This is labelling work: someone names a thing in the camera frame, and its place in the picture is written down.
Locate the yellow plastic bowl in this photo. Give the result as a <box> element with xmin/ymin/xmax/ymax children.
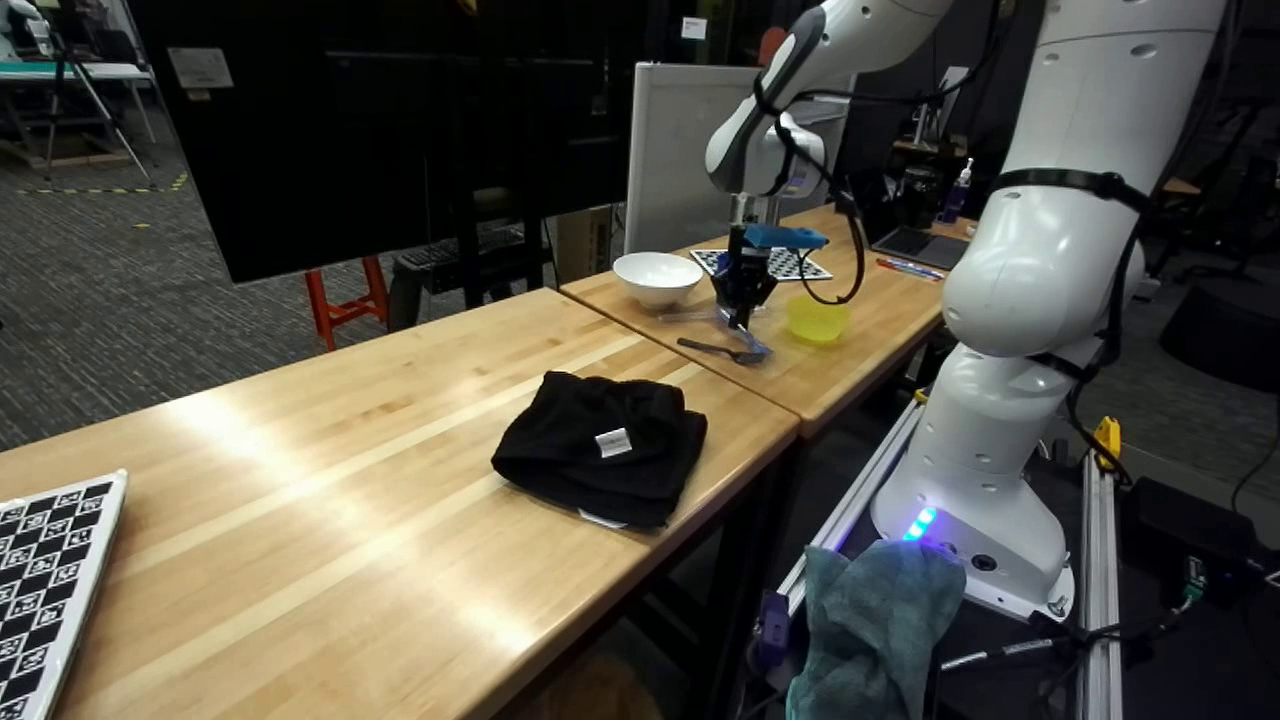
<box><xmin>779</xmin><ymin>291</ymin><xmax>855</xmax><ymax>352</ymax></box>

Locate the white bowl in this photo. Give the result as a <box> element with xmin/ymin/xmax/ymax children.
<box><xmin>609</xmin><ymin>249</ymin><xmax>706</xmax><ymax>317</ymax></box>

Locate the teal cloth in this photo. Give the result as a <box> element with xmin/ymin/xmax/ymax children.
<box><xmin>779</xmin><ymin>535</ymin><xmax>966</xmax><ymax>720</ymax></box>

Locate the aluminium frame rail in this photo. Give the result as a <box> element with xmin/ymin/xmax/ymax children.
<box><xmin>1075</xmin><ymin>417</ymin><xmax>1131</xmax><ymax>720</ymax></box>
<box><xmin>776</xmin><ymin>392</ymin><xmax>933</xmax><ymax>616</ymax></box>

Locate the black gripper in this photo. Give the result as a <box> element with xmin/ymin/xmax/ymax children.
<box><xmin>713</xmin><ymin>242</ymin><xmax>779</xmax><ymax>340</ymax></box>

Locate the orange stool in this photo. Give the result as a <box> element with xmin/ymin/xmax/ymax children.
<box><xmin>299</xmin><ymin>254</ymin><xmax>393</xmax><ymax>352</ymax></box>

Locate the white partition board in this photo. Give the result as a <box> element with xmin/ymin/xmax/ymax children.
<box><xmin>618</xmin><ymin>59</ymin><xmax>855</xmax><ymax>254</ymax></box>

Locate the large white calibration board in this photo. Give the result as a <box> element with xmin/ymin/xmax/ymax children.
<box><xmin>0</xmin><ymin>466</ymin><xmax>130</xmax><ymax>720</ymax></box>

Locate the black cloth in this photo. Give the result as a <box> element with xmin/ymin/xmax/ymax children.
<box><xmin>487</xmin><ymin>366</ymin><xmax>713</xmax><ymax>531</ymax></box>

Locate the small checkerboard calibration sheet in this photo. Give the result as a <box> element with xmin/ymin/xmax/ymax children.
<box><xmin>687</xmin><ymin>240</ymin><xmax>836</xmax><ymax>289</ymax></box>

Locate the grey laptop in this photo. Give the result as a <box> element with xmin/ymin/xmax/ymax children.
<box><xmin>871</xmin><ymin>219</ymin><xmax>977</xmax><ymax>274</ymax></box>

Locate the large black monitor screen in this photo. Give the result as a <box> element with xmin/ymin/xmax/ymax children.
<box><xmin>130</xmin><ymin>0</ymin><xmax>643</xmax><ymax>289</ymax></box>

